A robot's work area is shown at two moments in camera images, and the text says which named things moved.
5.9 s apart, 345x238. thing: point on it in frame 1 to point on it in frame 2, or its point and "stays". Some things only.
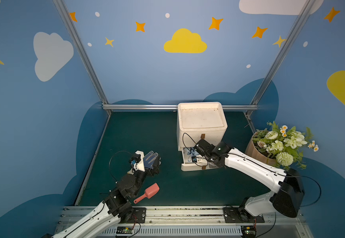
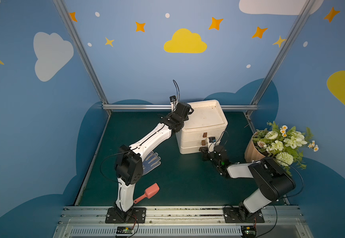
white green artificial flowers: [282, 145] stays
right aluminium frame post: [305, 13] stays
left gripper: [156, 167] to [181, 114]
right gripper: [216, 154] to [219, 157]
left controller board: [124, 230] stays
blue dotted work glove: [152, 160] stays
